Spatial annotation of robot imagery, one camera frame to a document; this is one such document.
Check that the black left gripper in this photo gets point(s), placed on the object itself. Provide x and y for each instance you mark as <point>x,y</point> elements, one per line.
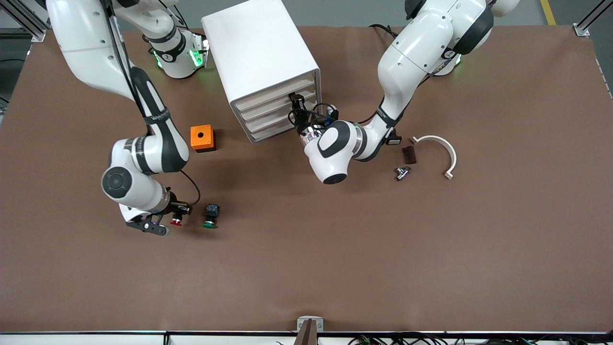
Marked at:
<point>302,125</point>

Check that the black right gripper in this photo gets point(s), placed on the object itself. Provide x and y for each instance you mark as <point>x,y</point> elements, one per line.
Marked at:
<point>176,208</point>

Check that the red mushroom push button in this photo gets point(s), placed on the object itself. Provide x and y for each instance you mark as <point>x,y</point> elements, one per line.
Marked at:
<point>176,221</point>

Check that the white plastic drawer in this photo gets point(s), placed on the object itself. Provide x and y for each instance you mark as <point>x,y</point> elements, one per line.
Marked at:
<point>273,130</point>
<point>268,119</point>
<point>268,106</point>
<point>268,94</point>

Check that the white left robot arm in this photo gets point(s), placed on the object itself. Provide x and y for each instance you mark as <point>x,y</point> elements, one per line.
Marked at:
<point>412,52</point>

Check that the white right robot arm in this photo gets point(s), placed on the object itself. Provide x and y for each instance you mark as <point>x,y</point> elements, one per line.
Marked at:
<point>143,148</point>

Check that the green mushroom push button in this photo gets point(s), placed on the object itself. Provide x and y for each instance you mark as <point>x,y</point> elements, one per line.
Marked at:
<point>211,214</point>

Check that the white drawer cabinet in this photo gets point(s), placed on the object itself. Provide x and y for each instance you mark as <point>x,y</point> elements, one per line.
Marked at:
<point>258,48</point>

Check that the brown ribbed block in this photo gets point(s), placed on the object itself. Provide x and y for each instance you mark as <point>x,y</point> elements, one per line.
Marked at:
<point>410,155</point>

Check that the silver metal fitting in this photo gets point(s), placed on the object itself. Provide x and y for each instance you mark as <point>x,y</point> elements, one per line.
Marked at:
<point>402,173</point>

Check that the white half-round pipe clamp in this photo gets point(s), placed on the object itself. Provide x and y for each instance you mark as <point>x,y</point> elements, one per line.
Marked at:
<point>450,151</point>

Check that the orange button enclosure box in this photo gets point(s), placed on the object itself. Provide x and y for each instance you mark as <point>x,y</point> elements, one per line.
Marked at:
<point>201,136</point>

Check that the black switch with white face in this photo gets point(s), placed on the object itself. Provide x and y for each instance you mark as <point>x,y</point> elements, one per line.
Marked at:
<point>394,140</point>

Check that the white table edge rail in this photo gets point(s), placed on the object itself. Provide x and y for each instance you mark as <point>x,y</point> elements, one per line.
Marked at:
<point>96,338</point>

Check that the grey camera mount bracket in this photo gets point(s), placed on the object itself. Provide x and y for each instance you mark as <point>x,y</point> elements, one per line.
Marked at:
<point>310,326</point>

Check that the aluminium frame profile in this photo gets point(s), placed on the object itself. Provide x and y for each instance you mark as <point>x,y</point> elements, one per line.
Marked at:
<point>24,19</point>
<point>586,21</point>

